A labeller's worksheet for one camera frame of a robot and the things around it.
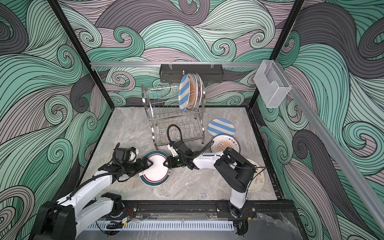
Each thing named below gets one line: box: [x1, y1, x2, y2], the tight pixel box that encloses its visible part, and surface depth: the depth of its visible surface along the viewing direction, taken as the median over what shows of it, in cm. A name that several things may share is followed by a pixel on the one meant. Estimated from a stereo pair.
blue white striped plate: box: [207, 118, 236, 138], surface depth 109 cm
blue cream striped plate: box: [178, 74, 191, 113], surface depth 85 cm
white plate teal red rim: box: [138, 150, 172, 187], surface depth 85 cm
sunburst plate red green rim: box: [210, 133, 241, 153], surface depth 100 cm
